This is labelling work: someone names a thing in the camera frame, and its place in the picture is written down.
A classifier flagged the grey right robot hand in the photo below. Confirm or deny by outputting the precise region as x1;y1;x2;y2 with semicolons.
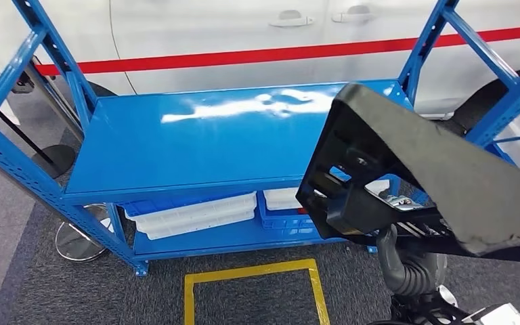
375;223;400;276

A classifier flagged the black plastic plate bracket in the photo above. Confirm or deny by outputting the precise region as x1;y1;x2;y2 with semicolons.
295;82;520;266

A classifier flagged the red barrier belt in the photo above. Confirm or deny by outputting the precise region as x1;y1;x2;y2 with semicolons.
0;24;520;110

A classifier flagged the white car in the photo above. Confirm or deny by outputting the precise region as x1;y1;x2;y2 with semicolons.
0;0;520;135

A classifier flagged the chrome stanchion with round base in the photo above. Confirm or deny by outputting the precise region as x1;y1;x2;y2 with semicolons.
24;67;114;264

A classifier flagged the black stanchion with round base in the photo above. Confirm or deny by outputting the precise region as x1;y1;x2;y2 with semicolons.
0;108;77;180

